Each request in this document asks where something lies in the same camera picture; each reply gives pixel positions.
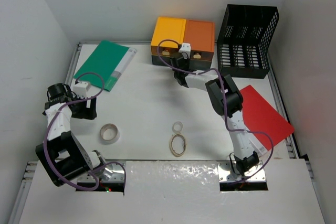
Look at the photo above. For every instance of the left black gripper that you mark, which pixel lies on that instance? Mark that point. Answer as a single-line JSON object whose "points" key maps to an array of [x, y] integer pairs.
{"points": [[86, 113]]}

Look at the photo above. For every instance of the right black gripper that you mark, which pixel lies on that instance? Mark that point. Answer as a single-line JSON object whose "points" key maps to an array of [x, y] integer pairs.
{"points": [[187, 60]]}

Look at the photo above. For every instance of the transparent grey drawer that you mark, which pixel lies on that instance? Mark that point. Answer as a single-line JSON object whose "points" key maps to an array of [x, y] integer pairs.
{"points": [[196, 64], [161, 61]]}

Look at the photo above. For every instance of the green clip file folder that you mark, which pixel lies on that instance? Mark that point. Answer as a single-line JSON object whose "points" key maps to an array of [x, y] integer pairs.
{"points": [[105, 65]]}

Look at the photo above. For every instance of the wide clear tape roll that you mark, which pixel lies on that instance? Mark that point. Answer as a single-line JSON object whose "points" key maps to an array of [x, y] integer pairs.
{"points": [[109, 134]]}

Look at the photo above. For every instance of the small white tape roll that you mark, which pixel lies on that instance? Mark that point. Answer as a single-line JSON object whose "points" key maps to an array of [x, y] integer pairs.
{"points": [[177, 127]]}

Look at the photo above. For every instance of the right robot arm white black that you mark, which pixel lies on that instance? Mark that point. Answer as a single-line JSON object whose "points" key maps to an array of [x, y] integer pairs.
{"points": [[227, 102]]}

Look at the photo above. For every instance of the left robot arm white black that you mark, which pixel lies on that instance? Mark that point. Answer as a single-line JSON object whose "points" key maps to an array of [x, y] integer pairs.
{"points": [[66, 153]]}

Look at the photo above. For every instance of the yellow drawer box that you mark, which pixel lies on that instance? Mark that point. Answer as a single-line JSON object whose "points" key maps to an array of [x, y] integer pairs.
{"points": [[167, 28]]}

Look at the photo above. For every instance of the orange drawer box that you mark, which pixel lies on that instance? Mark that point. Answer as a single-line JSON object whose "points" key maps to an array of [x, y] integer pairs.
{"points": [[201, 37]]}

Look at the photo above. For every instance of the black mesh file rack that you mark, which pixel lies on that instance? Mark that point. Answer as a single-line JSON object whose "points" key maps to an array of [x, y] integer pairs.
{"points": [[244, 38]]}

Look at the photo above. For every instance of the red clip file folder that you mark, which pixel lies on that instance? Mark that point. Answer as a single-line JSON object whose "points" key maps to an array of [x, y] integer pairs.
{"points": [[261, 118]]}

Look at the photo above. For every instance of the white foam front board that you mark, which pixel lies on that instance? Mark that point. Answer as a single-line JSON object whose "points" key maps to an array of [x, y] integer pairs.
{"points": [[179, 192]]}

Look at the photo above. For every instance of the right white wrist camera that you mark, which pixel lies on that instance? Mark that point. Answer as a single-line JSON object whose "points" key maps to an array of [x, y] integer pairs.
{"points": [[185, 48]]}

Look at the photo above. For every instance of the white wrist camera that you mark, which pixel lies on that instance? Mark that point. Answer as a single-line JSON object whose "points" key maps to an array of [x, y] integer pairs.
{"points": [[185, 48], [81, 89]]}

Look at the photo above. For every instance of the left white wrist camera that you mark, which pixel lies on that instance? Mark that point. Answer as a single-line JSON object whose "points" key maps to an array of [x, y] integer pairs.
{"points": [[81, 89]]}

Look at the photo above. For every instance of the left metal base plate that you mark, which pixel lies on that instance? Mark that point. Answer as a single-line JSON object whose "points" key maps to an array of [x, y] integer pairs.
{"points": [[112, 173]]}

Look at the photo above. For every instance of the metal base plate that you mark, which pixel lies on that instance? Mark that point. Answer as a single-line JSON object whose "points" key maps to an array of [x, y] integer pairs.
{"points": [[228, 173], [112, 173]]}

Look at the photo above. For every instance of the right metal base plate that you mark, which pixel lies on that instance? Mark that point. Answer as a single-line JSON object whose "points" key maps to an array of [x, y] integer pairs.
{"points": [[228, 173]]}

